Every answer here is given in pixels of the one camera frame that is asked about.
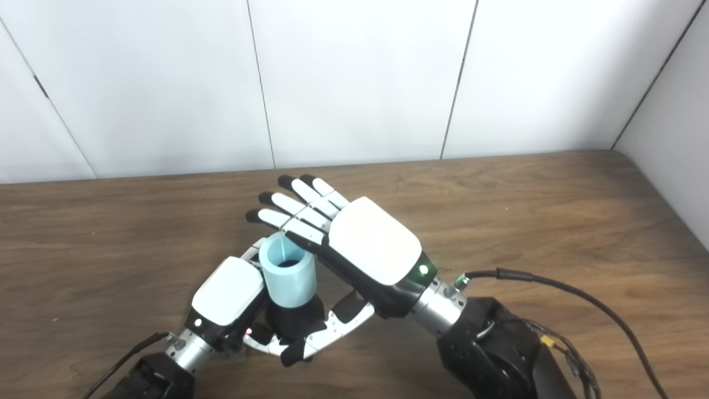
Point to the black flared nozzle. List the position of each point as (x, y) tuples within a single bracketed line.
[(293, 318)]

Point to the light blue cylinder cup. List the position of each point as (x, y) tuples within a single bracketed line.
[(291, 285)]

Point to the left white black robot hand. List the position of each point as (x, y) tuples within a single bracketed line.
[(227, 291)]

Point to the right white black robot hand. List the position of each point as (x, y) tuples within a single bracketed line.
[(376, 244)]

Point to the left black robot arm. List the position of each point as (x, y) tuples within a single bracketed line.
[(160, 377)]

